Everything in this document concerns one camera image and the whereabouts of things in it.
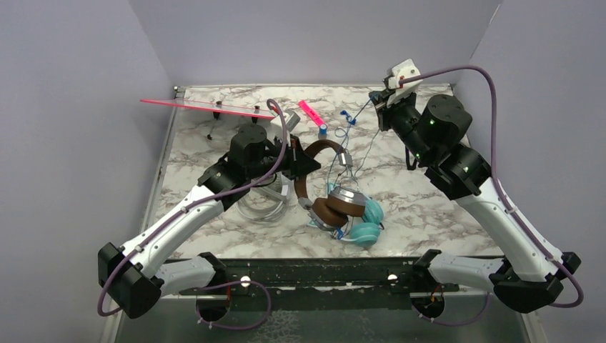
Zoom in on teal cat-ear headphones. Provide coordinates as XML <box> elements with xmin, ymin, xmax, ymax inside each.
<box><xmin>306</xmin><ymin>195</ymin><xmax>384</xmax><ymax>248</ymax></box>

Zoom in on blue grey stamp cylinder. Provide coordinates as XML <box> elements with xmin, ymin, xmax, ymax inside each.
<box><xmin>318</xmin><ymin>124</ymin><xmax>328</xmax><ymax>140</ymax></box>

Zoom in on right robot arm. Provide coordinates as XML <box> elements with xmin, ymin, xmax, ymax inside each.
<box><xmin>369</xmin><ymin>91</ymin><xmax>581</xmax><ymax>313</ymax></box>

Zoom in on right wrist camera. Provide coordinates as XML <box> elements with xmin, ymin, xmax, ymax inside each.
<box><xmin>383</xmin><ymin>59</ymin><xmax>422</xmax><ymax>108</ymax></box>

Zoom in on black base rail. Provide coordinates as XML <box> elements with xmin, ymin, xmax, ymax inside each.
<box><xmin>179</xmin><ymin>255</ymin><xmax>460</xmax><ymax>314</ymax></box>

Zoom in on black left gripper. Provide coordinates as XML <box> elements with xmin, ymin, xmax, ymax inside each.
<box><xmin>247</xmin><ymin>133</ymin><xmax>322</xmax><ymax>181</ymax></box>

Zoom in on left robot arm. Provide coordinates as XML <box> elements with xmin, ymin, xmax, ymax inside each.
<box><xmin>97</xmin><ymin>124</ymin><xmax>320</xmax><ymax>319</ymax></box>

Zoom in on pink highlighter marker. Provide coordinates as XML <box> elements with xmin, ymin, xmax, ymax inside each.
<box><xmin>297</xmin><ymin>100</ymin><xmax>326</xmax><ymax>127</ymax></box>

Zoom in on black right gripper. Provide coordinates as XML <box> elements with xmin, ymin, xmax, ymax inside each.
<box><xmin>370</xmin><ymin>88</ymin><xmax>433</xmax><ymax>164</ymax></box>

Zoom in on white grey over-ear headphones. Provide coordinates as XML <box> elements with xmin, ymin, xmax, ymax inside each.
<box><xmin>236</xmin><ymin>175</ymin><xmax>293</xmax><ymax>222</ymax></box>

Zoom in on blue wired earbuds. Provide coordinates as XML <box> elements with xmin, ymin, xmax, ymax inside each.
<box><xmin>325</xmin><ymin>96</ymin><xmax>374</xmax><ymax>229</ymax></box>

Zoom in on brown over-ear headphones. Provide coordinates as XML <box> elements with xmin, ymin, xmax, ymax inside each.
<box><xmin>294</xmin><ymin>139</ymin><xmax>367</xmax><ymax>232</ymax></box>

